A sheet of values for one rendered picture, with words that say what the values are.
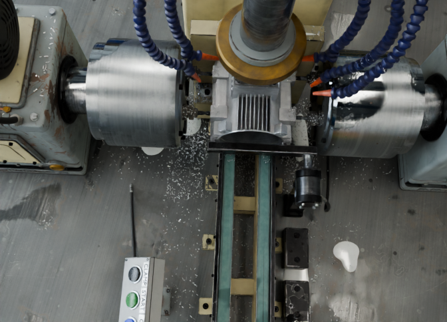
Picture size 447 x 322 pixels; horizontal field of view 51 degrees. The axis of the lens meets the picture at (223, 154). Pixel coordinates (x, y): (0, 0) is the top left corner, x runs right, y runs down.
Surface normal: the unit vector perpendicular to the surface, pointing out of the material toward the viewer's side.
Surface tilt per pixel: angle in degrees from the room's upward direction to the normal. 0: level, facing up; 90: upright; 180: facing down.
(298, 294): 0
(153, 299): 57
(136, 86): 17
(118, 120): 51
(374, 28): 0
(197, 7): 90
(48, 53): 0
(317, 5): 90
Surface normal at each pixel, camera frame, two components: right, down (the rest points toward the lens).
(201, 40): -0.04, 0.95
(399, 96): 0.02, -0.07
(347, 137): -0.02, 0.65
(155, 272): 0.85, -0.13
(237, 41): 0.03, -0.30
